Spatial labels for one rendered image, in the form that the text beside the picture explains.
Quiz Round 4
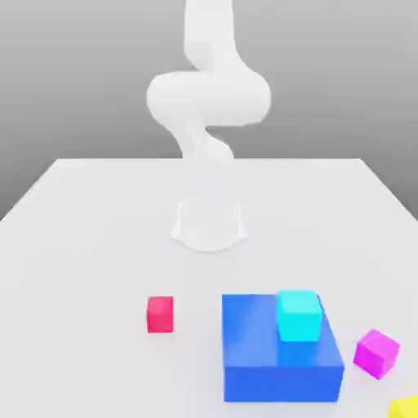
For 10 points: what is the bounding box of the small yellow cube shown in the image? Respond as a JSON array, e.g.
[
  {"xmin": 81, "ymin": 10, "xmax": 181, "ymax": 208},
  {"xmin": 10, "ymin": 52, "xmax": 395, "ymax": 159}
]
[{"xmin": 387, "ymin": 395, "xmax": 418, "ymax": 418}]

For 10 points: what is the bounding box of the small cyan cube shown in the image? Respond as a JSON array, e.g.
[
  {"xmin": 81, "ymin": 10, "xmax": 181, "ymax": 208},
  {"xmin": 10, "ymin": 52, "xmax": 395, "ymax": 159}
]
[{"xmin": 276, "ymin": 288, "xmax": 323, "ymax": 343}]

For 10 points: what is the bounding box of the small red cube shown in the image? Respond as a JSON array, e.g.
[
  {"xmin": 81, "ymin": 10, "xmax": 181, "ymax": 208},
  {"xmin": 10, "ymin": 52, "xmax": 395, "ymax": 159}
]
[{"xmin": 146, "ymin": 296, "xmax": 175, "ymax": 335}]

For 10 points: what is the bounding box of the small magenta cube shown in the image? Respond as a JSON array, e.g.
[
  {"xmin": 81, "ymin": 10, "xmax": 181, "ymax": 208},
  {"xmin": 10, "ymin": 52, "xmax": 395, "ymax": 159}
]
[{"xmin": 352, "ymin": 328, "xmax": 402, "ymax": 380}]

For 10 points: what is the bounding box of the large blue box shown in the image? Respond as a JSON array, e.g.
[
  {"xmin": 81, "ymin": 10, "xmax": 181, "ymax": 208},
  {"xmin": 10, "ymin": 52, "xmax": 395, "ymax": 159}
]
[{"xmin": 221, "ymin": 293, "xmax": 346, "ymax": 403}]

